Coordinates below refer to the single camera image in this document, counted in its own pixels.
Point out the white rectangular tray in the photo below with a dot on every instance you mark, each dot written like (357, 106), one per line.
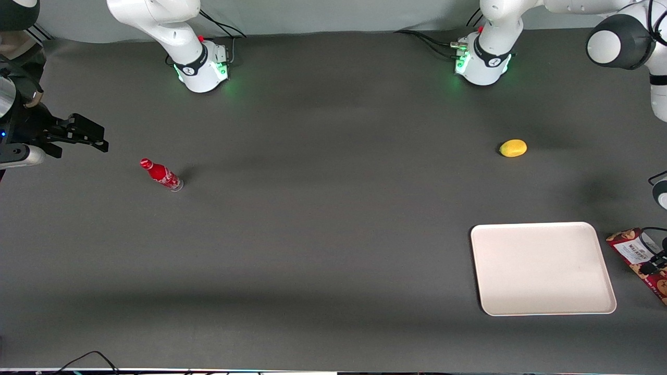
(542, 268)

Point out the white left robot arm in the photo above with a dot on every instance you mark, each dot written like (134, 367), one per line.
(490, 57)

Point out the red cola bottle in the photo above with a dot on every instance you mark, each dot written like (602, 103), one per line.
(160, 174)

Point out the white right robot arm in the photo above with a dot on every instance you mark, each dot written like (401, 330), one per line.
(182, 41)

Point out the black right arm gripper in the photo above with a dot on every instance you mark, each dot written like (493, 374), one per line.
(32, 127)

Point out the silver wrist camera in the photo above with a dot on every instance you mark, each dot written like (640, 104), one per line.
(18, 156)

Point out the red cookie box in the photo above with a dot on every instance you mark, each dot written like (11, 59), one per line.
(628, 247)

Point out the yellow lemon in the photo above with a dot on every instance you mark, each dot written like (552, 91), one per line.
(513, 148)

